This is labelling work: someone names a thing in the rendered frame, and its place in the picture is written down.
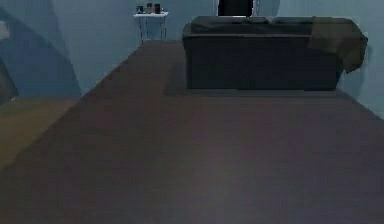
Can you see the dark grey sofa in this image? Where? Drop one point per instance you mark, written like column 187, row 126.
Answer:
column 253, row 60

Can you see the white side table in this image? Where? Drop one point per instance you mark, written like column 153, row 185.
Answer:
column 151, row 20

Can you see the small brown box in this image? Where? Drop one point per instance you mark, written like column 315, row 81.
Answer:
column 149, row 8

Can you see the small black box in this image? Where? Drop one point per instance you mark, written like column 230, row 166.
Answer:
column 157, row 8

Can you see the olive green blanket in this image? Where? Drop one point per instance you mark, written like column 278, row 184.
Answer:
column 343, row 40

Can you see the small dark grey box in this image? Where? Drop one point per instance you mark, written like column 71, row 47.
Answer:
column 139, row 9

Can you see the black television set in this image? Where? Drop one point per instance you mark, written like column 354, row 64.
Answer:
column 235, row 7

